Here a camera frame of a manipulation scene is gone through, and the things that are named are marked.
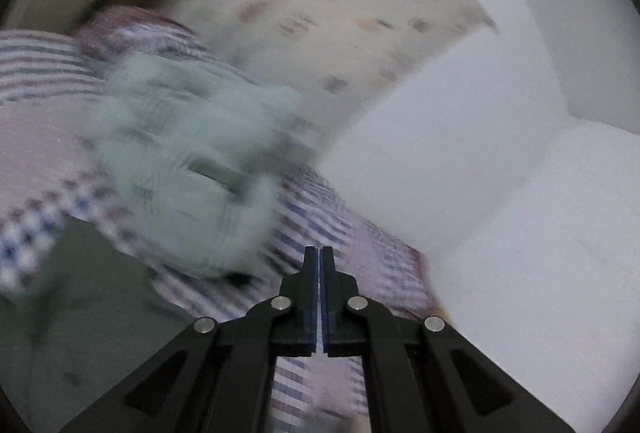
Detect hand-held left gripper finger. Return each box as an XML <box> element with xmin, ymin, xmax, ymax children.
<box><xmin>320</xmin><ymin>245</ymin><xmax>576</xmax><ymax>433</ymax></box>
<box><xmin>60</xmin><ymin>245</ymin><xmax>319</xmax><ymax>433</ymax></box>

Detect grey-green t-shirt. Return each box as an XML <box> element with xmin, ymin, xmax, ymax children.
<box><xmin>0</xmin><ymin>218</ymin><xmax>201</xmax><ymax>433</ymax></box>

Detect checkered purple quilt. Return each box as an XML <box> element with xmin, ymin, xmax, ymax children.
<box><xmin>270</xmin><ymin>163</ymin><xmax>442</xmax><ymax>320</ymax></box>

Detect light green puffer jacket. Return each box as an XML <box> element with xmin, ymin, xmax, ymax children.
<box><xmin>92</xmin><ymin>56</ymin><xmax>306</xmax><ymax>281</ymax></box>

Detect pineapple print curtain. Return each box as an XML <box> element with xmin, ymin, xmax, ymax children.
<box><xmin>175</xmin><ymin>0</ymin><xmax>499</xmax><ymax>145</ymax></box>

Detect checkered bed sheet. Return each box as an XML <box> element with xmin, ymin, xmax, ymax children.
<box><xmin>0</xmin><ymin>28</ymin><xmax>371</xmax><ymax>433</ymax></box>

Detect purple checkered pillow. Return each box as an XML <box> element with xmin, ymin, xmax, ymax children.
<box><xmin>75</xmin><ymin>6</ymin><xmax>212</xmax><ymax>65</ymax></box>

